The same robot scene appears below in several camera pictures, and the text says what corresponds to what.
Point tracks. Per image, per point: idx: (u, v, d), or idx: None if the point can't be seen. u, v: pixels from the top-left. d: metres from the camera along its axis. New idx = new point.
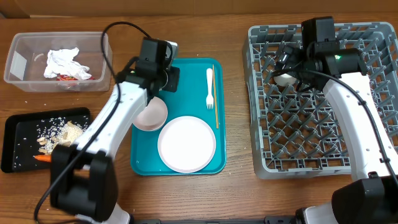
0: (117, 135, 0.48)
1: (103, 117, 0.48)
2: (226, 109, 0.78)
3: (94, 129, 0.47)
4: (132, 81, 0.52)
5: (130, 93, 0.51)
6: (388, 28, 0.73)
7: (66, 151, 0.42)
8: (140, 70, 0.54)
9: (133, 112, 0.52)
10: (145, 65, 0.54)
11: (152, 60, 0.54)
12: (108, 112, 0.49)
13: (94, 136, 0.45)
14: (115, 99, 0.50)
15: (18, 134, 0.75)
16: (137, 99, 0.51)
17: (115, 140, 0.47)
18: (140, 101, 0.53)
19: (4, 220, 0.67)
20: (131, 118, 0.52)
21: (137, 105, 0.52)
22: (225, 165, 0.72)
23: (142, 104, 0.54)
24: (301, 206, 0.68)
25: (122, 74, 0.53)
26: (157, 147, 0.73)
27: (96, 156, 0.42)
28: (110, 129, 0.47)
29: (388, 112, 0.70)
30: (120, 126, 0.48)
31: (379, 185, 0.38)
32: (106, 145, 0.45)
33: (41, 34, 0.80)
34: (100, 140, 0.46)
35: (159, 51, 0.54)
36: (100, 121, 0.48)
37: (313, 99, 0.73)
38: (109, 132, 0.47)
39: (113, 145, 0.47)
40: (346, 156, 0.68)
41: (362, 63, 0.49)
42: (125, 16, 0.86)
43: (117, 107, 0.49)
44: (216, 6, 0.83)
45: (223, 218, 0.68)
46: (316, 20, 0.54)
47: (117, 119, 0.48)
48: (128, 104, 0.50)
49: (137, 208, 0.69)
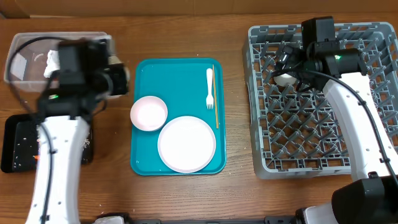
0: (68, 192, 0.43)
1: (43, 183, 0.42)
2: (226, 109, 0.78)
3: (39, 205, 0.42)
4: (55, 110, 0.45)
5: (61, 135, 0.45)
6: (388, 28, 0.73)
7: None
8: (64, 86, 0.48)
9: (76, 155, 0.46)
10: (68, 78, 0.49)
11: (73, 69, 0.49)
12: (47, 172, 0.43)
13: (43, 216, 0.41)
14: (47, 149, 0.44)
15: (18, 134, 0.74)
16: (71, 138, 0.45)
17: (69, 201, 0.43)
18: (78, 137, 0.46)
19: (4, 219, 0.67)
20: (78, 161, 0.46)
21: (76, 143, 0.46)
22: (225, 165, 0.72)
23: (83, 134, 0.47)
24: (301, 206, 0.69)
25: (41, 106, 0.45)
26: (157, 147, 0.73)
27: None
28: (60, 196, 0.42)
29: (388, 112, 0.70)
30: (67, 181, 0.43)
31: (379, 185, 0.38)
32: (62, 218, 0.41)
33: (41, 34, 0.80)
34: (53, 213, 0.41)
35: (79, 56, 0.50)
36: (42, 185, 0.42)
37: (313, 99, 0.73)
38: (59, 200, 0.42)
39: (70, 209, 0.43)
40: (346, 156, 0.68)
41: (362, 63, 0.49)
42: (125, 17, 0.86)
43: (53, 162, 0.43)
44: (216, 6, 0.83)
45: (223, 218, 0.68)
46: (316, 20, 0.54)
47: (60, 177, 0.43)
48: (66, 150, 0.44)
49: (137, 208, 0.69)
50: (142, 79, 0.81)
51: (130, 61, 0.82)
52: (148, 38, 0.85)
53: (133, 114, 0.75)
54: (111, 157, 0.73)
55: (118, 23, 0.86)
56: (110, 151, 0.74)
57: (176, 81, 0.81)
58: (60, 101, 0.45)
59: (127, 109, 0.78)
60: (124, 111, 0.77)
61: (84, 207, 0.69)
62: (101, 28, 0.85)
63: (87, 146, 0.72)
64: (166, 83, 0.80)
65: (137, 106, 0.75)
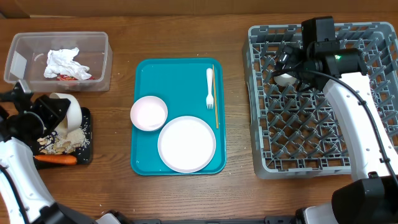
0: (35, 183, 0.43)
1: (7, 195, 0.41)
2: (226, 109, 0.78)
3: (13, 208, 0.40)
4: None
5: (2, 153, 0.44)
6: (388, 27, 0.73)
7: None
8: None
9: (27, 161, 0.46)
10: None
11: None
12: (3, 185, 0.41)
13: (23, 210, 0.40)
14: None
15: None
16: (14, 150, 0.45)
17: (40, 190, 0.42)
18: (22, 150, 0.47)
19: (4, 219, 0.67)
20: (32, 165, 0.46)
21: (22, 155, 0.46)
22: (225, 165, 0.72)
23: (25, 148, 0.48)
24: (301, 206, 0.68)
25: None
26: (157, 147, 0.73)
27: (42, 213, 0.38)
28: (28, 189, 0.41)
29: (388, 112, 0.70)
30: (28, 175, 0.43)
31: (379, 185, 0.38)
32: (40, 202, 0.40)
33: (41, 34, 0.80)
34: (30, 205, 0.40)
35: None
36: (7, 195, 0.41)
37: (313, 99, 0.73)
38: (30, 192, 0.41)
39: (45, 195, 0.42)
40: (346, 156, 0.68)
41: (362, 63, 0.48)
42: (125, 17, 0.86)
43: (6, 175, 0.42)
44: (216, 6, 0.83)
45: (223, 218, 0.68)
46: (316, 20, 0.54)
47: (22, 178, 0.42)
48: (15, 163, 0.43)
49: (137, 208, 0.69)
50: (142, 79, 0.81)
51: (130, 61, 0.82)
52: (148, 38, 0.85)
53: (132, 114, 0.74)
54: (111, 157, 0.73)
55: (118, 23, 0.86)
56: (110, 150, 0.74)
57: (176, 81, 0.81)
58: None
59: (127, 109, 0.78)
60: (124, 111, 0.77)
61: (84, 207, 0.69)
62: (101, 28, 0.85)
63: (87, 145, 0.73)
64: (166, 83, 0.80)
65: (137, 106, 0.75)
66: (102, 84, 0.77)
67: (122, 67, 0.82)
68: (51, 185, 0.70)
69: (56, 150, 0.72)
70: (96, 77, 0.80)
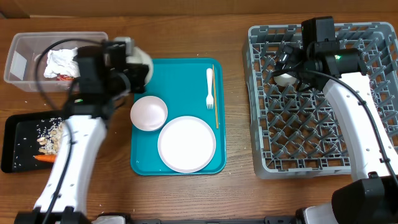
0: (82, 180, 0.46)
1: (61, 167, 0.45)
2: (226, 109, 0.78)
3: (55, 183, 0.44)
4: (80, 111, 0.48)
5: (82, 129, 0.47)
6: (388, 28, 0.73)
7: (28, 219, 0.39)
8: (84, 95, 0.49)
9: (91, 148, 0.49)
10: (88, 87, 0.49)
11: (92, 78, 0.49)
12: (64, 159, 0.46)
13: (56, 195, 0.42)
14: (68, 140, 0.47)
15: (18, 134, 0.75)
16: (91, 134, 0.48)
17: (86, 160, 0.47)
18: (97, 133, 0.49)
19: (3, 219, 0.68)
20: (92, 153, 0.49)
21: (94, 139, 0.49)
22: (225, 165, 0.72)
23: (100, 135, 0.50)
24: (301, 206, 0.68)
25: (66, 107, 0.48)
26: (157, 147, 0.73)
27: (65, 217, 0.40)
28: (71, 179, 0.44)
29: (388, 112, 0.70)
30: (86, 153, 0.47)
31: (379, 185, 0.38)
32: (71, 199, 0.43)
33: (42, 34, 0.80)
34: (65, 194, 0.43)
35: (97, 65, 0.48)
36: (61, 162, 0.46)
37: (313, 99, 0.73)
38: (78, 142, 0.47)
39: (80, 195, 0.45)
40: (346, 156, 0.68)
41: (362, 63, 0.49)
42: (125, 17, 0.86)
43: (74, 150, 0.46)
44: (216, 6, 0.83)
45: (223, 218, 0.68)
46: (316, 20, 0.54)
47: (76, 165, 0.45)
48: (85, 142, 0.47)
49: (136, 208, 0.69)
50: None
51: None
52: (149, 38, 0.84)
53: (132, 115, 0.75)
54: (111, 157, 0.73)
55: (117, 23, 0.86)
56: (110, 150, 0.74)
57: (176, 81, 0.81)
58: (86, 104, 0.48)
59: (127, 108, 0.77)
60: (124, 111, 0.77)
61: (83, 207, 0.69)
62: (101, 28, 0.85)
63: None
64: (166, 83, 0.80)
65: (137, 106, 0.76)
66: None
67: None
68: None
69: (56, 150, 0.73)
70: None
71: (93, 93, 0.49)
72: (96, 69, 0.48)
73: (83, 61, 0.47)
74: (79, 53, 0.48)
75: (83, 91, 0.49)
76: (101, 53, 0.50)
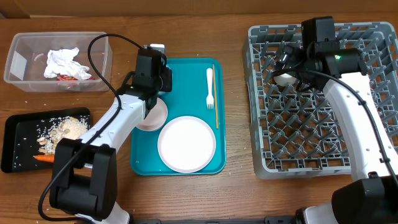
0: (119, 135, 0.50)
1: (106, 121, 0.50)
2: (226, 109, 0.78)
3: (97, 128, 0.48)
4: (131, 94, 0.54)
5: (130, 102, 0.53)
6: (388, 27, 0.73)
7: (69, 145, 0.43)
8: (137, 84, 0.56)
9: (132, 120, 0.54)
10: (140, 79, 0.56)
11: (148, 73, 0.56)
12: (109, 116, 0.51)
13: (96, 134, 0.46)
14: (116, 106, 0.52)
15: (18, 134, 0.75)
16: (136, 107, 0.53)
17: (127, 124, 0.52)
18: (139, 110, 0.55)
19: (3, 219, 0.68)
20: (131, 126, 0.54)
21: (137, 112, 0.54)
22: (225, 165, 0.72)
23: (140, 114, 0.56)
24: (301, 206, 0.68)
25: (120, 91, 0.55)
26: (157, 147, 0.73)
27: (100, 149, 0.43)
28: (111, 128, 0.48)
29: (388, 112, 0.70)
30: (129, 117, 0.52)
31: (379, 185, 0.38)
32: (109, 140, 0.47)
33: (42, 34, 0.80)
34: (104, 137, 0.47)
35: (155, 64, 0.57)
36: (106, 117, 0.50)
37: (313, 99, 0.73)
38: (124, 107, 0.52)
39: (115, 145, 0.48)
40: (346, 156, 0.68)
41: (362, 63, 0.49)
42: (125, 17, 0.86)
43: (119, 113, 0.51)
44: (216, 6, 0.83)
45: (223, 218, 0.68)
46: (316, 20, 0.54)
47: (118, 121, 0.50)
48: (130, 110, 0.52)
49: (137, 208, 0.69)
50: None
51: (130, 61, 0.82)
52: (149, 38, 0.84)
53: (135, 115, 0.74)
54: None
55: (117, 23, 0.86)
56: None
57: (176, 81, 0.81)
58: (135, 91, 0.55)
59: None
60: None
61: None
62: (101, 28, 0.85)
63: None
64: None
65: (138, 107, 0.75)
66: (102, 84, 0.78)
67: (122, 67, 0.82)
68: None
69: None
70: (96, 77, 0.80)
71: (144, 85, 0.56)
72: (152, 67, 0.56)
73: (143, 58, 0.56)
74: (140, 52, 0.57)
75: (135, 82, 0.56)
76: (158, 55, 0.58)
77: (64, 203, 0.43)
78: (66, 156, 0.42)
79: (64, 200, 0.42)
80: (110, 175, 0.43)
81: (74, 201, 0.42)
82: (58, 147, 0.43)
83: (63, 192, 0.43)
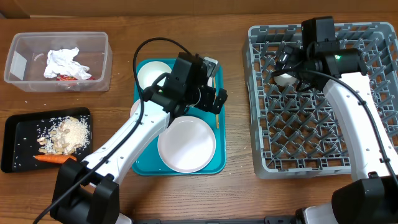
0: (131, 157, 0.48)
1: (122, 138, 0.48)
2: (226, 109, 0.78)
3: (109, 149, 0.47)
4: (156, 101, 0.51)
5: (152, 115, 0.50)
6: (388, 28, 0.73)
7: (74, 168, 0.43)
8: (167, 89, 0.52)
9: (152, 134, 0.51)
10: (173, 84, 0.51)
11: (182, 80, 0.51)
12: (125, 133, 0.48)
13: (105, 158, 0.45)
14: (136, 119, 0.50)
15: (18, 134, 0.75)
16: (157, 122, 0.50)
17: (143, 141, 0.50)
18: (162, 123, 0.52)
19: (4, 220, 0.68)
20: (149, 140, 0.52)
21: (157, 127, 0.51)
22: (225, 165, 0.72)
23: (162, 127, 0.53)
24: (301, 206, 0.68)
25: (148, 92, 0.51)
26: (157, 147, 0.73)
27: (103, 180, 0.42)
28: (122, 152, 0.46)
29: (388, 112, 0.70)
30: (147, 135, 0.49)
31: (379, 185, 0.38)
32: (115, 170, 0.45)
33: (42, 34, 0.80)
34: (112, 162, 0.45)
35: (192, 73, 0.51)
36: (124, 134, 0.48)
37: (313, 99, 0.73)
38: (144, 122, 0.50)
39: (124, 169, 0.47)
40: (346, 156, 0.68)
41: (362, 63, 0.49)
42: (125, 17, 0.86)
43: (137, 129, 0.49)
44: (216, 6, 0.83)
45: (223, 218, 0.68)
46: (316, 20, 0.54)
47: (133, 143, 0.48)
48: (148, 127, 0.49)
49: (137, 208, 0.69)
50: None
51: (130, 61, 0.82)
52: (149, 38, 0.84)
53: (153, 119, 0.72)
54: None
55: (117, 23, 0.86)
56: None
57: None
58: (163, 97, 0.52)
59: (127, 109, 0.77)
60: (124, 111, 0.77)
61: None
62: (101, 28, 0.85)
63: (87, 145, 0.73)
64: None
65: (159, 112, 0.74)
66: (102, 83, 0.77)
67: (122, 67, 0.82)
68: (51, 185, 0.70)
69: (56, 150, 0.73)
70: (96, 77, 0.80)
71: (175, 91, 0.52)
72: (188, 74, 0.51)
73: (182, 62, 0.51)
74: (181, 56, 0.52)
75: (168, 86, 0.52)
76: (199, 63, 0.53)
77: (66, 219, 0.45)
78: (70, 180, 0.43)
79: (66, 217, 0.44)
80: (111, 206, 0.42)
81: (74, 221, 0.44)
82: (63, 170, 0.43)
83: (65, 210, 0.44)
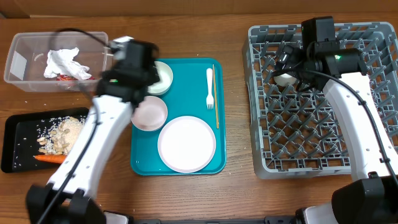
0: (97, 162, 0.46)
1: (83, 144, 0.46)
2: (226, 109, 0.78)
3: (72, 161, 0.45)
4: (114, 93, 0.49)
5: (110, 111, 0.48)
6: (388, 27, 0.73)
7: (41, 194, 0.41)
8: (122, 76, 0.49)
9: (117, 129, 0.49)
10: (127, 69, 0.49)
11: (136, 63, 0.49)
12: (86, 138, 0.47)
13: (70, 174, 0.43)
14: (93, 119, 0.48)
15: (18, 134, 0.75)
16: (117, 116, 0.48)
17: (108, 141, 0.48)
18: (124, 115, 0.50)
19: (3, 220, 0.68)
20: (115, 135, 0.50)
21: (120, 121, 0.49)
22: (225, 165, 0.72)
23: (126, 119, 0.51)
24: (301, 206, 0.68)
25: (100, 86, 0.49)
26: (157, 147, 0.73)
27: (74, 198, 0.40)
28: (87, 161, 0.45)
29: (388, 112, 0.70)
30: (109, 134, 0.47)
31: (379, 185, 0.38)
32: (85, 183, 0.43)
33: (42, 34, 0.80)
34: (79, 175, 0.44)
35: (144, 54, 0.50)
36: (84, 139, 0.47)
37: (313, 99, 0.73)
38: (102, 121, 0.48)
39: (95, 177, 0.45)
40: (346, 156, 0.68)
41: (362, 63, 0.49)
42: (125, 17, 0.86)
43: (96, 130, 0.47)
44: (216, 6, 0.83)
45: (223, 218, 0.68)
46: (316, 20, 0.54)
47: (96, 148, 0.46)
48: (109, 124, 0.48)
49: (136, 208, 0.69)
50: None
51: None
52: (149, 38, 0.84)
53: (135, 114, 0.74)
54: (111, 156, 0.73)
55: (117, 23, 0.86)
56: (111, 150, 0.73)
57: (176, 80, 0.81)
58: (119, 86, 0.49)
59: None
60: None
61: None
62: (101, 28, 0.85)
63: None
64: None
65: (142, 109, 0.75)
66: None
67: None
68: None
69: (56, 150, 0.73)
70: (96, 77, 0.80)
71: (130, 78, 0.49)
72: (141, 56, 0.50)
73: (132, 45, 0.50)
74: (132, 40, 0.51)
75: (120, 72, 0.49)
76: (152, 46, 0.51)
77: None
78: (40, 206, 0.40)
79: None
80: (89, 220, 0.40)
81: None
82: (30, 198, 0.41)
83: None
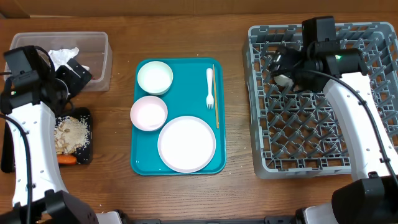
0: (50, 163, 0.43)
1: (22, 158, 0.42)
2: (226, 109, 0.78)
3: (23, 175, 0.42)
4: (21, 104, 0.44)
5: (28, 117, 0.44)
6: (388, 27, 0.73)
7: (13, 218, 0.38)
8: (21, 86, 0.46)
9: (49, 129, 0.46)
10: (22, 78, 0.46)
11: (27, 69, 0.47)
12: (20, 153, 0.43)
13: (30, 185, 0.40)
14: (18, 133, 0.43)
15: None
16: (41, 118, 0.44)
17: (45, 144, 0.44)
18: (47, 114, 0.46)
19: None
20: (52, 135, 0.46)
21: (46, 119, 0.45)
22: (225, 165, 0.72)
23: (51, 117, 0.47)
24: (301, 206, 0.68)
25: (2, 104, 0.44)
26: (157, 147, 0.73)
27: (46, 200, 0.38)
28: (39, 166, 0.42)
29: (388, 112, 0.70)
30: (43, 135, 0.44)
31: (379, 186, 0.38)
32: (48, 184, 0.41)
33: (41, 34, 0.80)
34: (38, 182, 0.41)
35: (30, 57, 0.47)
36: (22, 154, 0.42)
37: (313, 99, 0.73)
38: (28, 129, 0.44)
39: (55, 177, 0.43)
40: (346, 156, 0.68)
41: (363, 63, 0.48)
42: (125, 17, 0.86)
43: (28, 140, 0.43)
44: (216, 6, 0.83)
45: (223, 218, 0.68)
46: (316, 20, 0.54)
47: (39, 152, 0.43)
48: (37, 130, 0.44)
49: (137, 208, 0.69)
50: None
51: (130, 61, 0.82)
52: (149, 38, 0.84)
53: (132, 114, 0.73)
54: (111, 156, 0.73)
55: (117, 23, 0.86)
56: (111, 150, 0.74)
57: (175, 80, 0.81)
58: (21, 94, 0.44)
59: (127, 109, 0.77)
60: (124, 111, 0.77)
61: None
62: (101, 28, 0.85)
63: (87, 145, 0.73)
64: None
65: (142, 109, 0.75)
66: (103, 83, 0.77)
67: (122, 67, 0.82)
68: None
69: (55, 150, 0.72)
70: (96, 77, 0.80)
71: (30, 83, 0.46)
72: (28, 61, 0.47)
73: (12, 54, 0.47)
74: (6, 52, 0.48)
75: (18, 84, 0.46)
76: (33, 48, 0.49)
77: None
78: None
79: None
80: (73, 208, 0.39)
81: None
82: None
83: None
